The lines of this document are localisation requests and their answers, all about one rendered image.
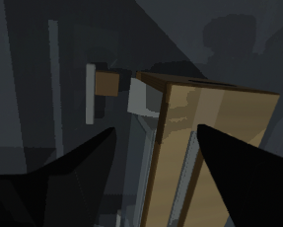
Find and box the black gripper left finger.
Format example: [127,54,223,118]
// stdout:
[0,127,116,227]

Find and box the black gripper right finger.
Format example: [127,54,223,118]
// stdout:
[196,124,283,227]

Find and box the dark brown block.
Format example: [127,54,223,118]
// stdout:
[95,70,120,97]

